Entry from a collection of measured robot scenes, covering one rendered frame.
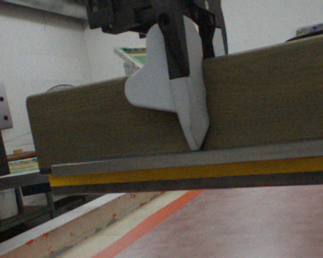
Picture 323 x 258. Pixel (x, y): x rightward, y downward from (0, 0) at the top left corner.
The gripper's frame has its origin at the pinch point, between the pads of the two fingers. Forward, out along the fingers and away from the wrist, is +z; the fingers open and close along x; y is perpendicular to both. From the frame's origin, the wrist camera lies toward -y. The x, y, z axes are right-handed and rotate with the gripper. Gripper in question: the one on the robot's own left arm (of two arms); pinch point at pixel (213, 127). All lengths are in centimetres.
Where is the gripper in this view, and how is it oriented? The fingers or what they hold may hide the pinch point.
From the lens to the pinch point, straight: 27.8
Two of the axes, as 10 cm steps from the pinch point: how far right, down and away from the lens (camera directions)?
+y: -9.1, 0.9, 4.1
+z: 1.5, 9.8, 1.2
